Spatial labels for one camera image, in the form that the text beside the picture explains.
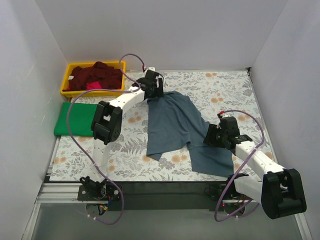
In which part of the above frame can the pink t shirt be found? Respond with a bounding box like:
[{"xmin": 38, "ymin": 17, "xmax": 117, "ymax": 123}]
[{"xmin": 86, "ymin": 81, "xmax": 102, "ymax": 90}]

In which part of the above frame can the yellow plastic bin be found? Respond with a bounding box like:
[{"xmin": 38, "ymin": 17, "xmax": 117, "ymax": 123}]
[{"xmin": 60, "ymin": 60, "xmax": 126, "ymax": 98}]

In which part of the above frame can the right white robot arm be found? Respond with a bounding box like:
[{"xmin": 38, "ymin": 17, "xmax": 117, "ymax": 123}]
[{"xmin": 203, "ymin": 111, "xmax": 307, "ymax": 220}]

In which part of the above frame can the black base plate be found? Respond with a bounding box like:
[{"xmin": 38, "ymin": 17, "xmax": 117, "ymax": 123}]
[{"xmin": 77, "ymin": 181, "xmax": 226, "ymax": 211}]

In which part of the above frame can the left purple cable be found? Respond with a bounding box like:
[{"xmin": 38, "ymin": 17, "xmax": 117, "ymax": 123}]
[{"xmin": 66, "ymin": 53, "xmax": 147, "ymax": 225}]

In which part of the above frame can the floral table mat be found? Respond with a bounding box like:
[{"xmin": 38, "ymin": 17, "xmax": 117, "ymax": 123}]
[{"xmin": 48, "ymin": 71, "xmax": 267, "ymax": 182}]

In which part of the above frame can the folded green t shirt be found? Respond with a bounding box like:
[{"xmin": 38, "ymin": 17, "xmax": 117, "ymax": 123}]
[{"xmin": 53, "ymin": 102, "xmax": 97, "ymax": 137}]

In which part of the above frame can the blue-grey t shirt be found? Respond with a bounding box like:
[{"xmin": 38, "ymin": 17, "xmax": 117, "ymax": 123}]
[{"xmin": 146, "ymin": 91, "xmax": 234, "ymax": 177}]

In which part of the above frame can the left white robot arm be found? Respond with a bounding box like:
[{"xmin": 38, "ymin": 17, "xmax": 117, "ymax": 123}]
[{"xmin": 88, "ymin": 67, "xmax": 164, "ymax": 200}]

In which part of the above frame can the dark red t shirt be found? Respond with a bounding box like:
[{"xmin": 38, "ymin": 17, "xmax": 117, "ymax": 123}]
[{"xmin": 63, "ymin": 61, "xmax": 123, "ymax": 92}]

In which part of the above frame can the aluminium frame rail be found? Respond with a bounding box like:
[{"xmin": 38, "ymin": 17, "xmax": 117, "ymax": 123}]
[{"xmin": 36, "ymin": 182, "xmax": 87, "ymax": 204}]

